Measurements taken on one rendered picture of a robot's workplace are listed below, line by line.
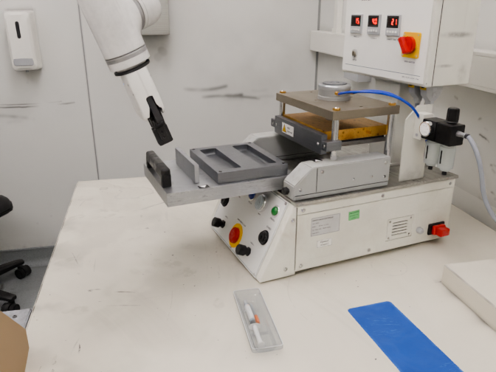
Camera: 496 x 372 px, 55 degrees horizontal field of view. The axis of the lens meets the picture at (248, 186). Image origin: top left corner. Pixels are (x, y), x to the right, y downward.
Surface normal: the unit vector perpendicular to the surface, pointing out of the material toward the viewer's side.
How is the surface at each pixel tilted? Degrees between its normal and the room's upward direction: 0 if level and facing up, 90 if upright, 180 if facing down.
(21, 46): 90
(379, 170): 90
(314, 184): 90
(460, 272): 0
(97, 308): 0
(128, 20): 78
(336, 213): 90
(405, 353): 0
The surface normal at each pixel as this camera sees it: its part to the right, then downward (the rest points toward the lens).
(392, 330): 0.00, -0.94
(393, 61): -0.92, 0.14
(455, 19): 0.40, 0.32
